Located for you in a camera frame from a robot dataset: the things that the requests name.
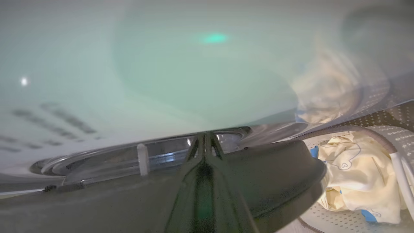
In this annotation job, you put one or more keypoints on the dark grey glass washer door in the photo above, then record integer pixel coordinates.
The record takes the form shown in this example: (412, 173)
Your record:
(275, 174)

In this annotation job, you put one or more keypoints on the cream perforated laundry basket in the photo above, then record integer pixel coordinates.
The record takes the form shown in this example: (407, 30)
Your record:
(401, 129)

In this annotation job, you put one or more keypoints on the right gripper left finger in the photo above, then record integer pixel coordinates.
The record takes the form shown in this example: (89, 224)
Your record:
(192, 194)

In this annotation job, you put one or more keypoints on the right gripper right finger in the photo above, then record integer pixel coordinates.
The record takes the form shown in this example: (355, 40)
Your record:
(220, 200)

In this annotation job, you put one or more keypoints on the pale yellow garment blue trim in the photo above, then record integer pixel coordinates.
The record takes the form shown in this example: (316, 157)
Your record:
(362, 174)

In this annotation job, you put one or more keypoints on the white front-load washing machine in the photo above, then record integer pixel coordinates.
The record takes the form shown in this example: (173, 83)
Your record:
(97, 64)

